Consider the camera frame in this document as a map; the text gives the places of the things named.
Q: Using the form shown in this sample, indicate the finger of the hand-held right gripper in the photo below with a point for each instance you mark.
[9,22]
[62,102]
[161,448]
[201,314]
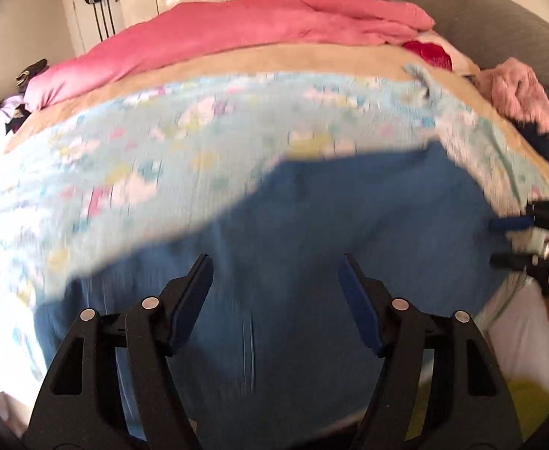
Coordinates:
[509,261]
[509,224]

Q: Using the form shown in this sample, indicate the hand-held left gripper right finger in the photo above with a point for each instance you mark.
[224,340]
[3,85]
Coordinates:
[356,297]

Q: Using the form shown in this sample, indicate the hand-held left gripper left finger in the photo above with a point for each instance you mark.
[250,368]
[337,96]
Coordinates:
[191,297]

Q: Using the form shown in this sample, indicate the blue denim pants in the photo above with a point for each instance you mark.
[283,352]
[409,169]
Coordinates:
[349,206]

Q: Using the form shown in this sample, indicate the dark navy cloth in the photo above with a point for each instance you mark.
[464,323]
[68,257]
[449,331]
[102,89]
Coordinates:
[548,150]

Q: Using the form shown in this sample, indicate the yellow-green cloth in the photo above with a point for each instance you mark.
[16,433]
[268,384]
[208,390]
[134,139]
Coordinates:
[527,403]

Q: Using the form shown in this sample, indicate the pink fluffy cloth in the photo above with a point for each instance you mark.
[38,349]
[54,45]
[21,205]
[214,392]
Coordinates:
[523,89]

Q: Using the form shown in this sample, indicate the light blue printed blanket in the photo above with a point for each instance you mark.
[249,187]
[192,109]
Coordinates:
[162,140]

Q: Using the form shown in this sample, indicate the red cloth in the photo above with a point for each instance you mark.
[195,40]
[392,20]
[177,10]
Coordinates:
[429,52]

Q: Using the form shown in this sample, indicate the grey padded headboard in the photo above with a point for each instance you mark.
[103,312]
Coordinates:
[490,23]

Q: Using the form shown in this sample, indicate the pink duvet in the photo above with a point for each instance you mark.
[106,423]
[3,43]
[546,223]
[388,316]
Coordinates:
[209,42]

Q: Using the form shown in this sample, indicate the purple cloth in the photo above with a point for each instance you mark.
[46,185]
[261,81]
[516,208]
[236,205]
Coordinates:
[13,105]

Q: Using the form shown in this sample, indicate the black bag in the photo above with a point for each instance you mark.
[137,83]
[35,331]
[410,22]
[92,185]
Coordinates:
[31,72]

